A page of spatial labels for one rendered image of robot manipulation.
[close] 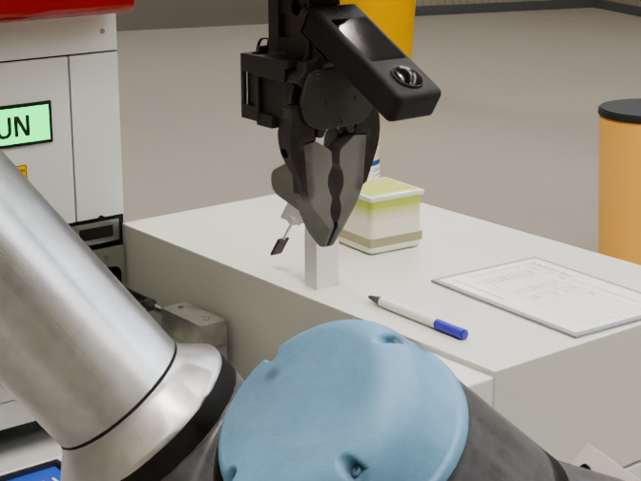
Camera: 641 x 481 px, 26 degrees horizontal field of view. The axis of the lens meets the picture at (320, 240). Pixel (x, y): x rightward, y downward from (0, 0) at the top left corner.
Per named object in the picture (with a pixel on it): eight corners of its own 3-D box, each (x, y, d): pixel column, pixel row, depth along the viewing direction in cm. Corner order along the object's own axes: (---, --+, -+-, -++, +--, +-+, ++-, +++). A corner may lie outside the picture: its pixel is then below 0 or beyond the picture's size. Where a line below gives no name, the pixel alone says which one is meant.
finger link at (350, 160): (320, 227, 116) (320, 118, 114) (365, 242, 112) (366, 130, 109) (290, 233, 115) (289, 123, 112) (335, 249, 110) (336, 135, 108)
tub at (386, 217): (332, 241, 159) (332, 183, 157) (384, 232, 163) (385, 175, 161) (369, 257, 153) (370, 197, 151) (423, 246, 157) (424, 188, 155)
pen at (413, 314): (365, 292, 138) (461, 330, 127) (373, 290, 138) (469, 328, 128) (365, 302, 138) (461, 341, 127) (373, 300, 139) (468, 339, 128)
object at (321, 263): (279, 278, 146) (278, 154, 142) (308, 271, 148) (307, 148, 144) (315, 292, 141) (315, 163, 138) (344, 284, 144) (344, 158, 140)
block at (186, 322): (161, 330, 155) (160, 305, 154) (186, 324, 157) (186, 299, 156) (201, 350, 149) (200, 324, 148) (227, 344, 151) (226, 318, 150)
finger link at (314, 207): (290, 233, 115) (289, 123, 112) (335, 249, 110) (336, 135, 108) (259, 240, 113) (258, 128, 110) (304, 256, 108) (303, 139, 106)
